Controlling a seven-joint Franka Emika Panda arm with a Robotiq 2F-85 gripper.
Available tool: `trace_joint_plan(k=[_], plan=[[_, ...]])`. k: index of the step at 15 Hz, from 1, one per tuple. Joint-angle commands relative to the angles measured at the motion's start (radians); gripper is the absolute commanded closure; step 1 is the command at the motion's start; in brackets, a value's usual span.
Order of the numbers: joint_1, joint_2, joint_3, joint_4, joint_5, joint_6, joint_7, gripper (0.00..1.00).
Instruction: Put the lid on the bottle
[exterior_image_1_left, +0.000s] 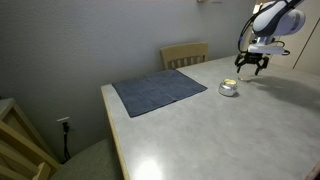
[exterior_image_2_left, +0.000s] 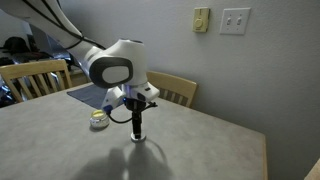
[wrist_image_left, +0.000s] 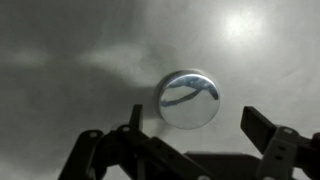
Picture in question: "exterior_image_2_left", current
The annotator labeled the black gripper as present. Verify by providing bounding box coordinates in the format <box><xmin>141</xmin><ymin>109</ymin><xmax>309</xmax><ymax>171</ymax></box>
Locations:
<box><xmin>124</xmin><ymin>98</ymin><xmax>148</xmax><ymax>138</ymax></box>

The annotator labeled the round silver jar lid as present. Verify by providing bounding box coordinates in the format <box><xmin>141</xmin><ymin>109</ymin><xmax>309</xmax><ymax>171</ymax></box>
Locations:
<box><xmin>130</xmin><ymin>132</ymin><xmax>147</xmax><ymax>144</ymax></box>

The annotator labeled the glass jar with yellow candle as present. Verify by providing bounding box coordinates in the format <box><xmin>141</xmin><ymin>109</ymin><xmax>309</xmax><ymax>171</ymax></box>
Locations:
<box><xmin>89</xmin><ymin>108</ymin><xmax>111</xmax><ymax>130</ymax></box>

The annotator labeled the wooden chair with slatted back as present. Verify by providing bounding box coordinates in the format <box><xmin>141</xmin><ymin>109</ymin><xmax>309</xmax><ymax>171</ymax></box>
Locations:
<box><xmin>145</xmin><ymin>70</ymin><xmax>199</xmax><ymax>109</ymax></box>

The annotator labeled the blue-grey cloth placemat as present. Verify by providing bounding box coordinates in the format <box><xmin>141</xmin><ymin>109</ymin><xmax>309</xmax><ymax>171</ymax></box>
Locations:
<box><xmin>66</xmin><ymin>83</ymin><xmax>126</xmax><ymax>110</ymax></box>

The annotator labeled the small wooden side table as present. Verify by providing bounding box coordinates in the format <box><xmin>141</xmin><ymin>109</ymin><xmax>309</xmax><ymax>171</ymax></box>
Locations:
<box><xmin>68</xmin><ymin>66</ymin><xmax>92</xmax><ymax>88</ymax></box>

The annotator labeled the wooden chair with green cushion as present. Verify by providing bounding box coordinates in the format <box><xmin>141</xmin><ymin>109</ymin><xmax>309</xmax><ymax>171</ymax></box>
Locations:
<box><xmin>0</xmin><ymin>58</ymin><xmax>74</xmax><ymax>104</ymax></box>

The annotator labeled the dark monitor screen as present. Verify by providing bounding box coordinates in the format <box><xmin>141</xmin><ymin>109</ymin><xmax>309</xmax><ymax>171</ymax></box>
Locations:
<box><xmin>29</xmin><ymin>26</ymin><xmax>69</xmax><ymax>59</ymax></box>

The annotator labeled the black cap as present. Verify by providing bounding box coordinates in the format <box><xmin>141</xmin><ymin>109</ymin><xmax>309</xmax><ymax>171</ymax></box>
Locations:
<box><xmin>1</xmin><ymin>35</ymin><xmax>31</xmax><ymax>55</ymax></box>

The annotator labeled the beige wooden furniture corner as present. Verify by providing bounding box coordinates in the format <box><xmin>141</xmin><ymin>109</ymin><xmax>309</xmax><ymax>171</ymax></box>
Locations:
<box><xmin>303</xmin><ymin>158</ymin><xmax>320</xmax><ymax>180</ymax></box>

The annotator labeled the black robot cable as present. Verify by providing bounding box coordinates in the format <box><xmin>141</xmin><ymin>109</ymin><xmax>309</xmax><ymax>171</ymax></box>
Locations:
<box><xmin>19</xmin><ymin>0</ymin><xmax>158</xmax><ymax>125</ymax></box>

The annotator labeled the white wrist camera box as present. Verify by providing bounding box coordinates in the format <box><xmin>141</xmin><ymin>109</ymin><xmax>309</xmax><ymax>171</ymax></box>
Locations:
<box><xmin>101</xmin><ymin>87</ymin><xmax>127</xmax><ymax>115</ymax></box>

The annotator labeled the beige wall thermostat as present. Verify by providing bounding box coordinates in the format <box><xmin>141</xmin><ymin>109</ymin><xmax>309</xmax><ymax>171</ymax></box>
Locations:
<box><xmin>192</xmin><ymin>6</ymin><xmax>211</xmax><ymax>34</ymax></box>

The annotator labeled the white double light switch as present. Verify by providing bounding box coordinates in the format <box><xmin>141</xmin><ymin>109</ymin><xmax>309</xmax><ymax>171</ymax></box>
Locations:
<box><xmin>219</xmin><ymin>7</ymin><xmax>252</xmax><ymax>36</ymax></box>

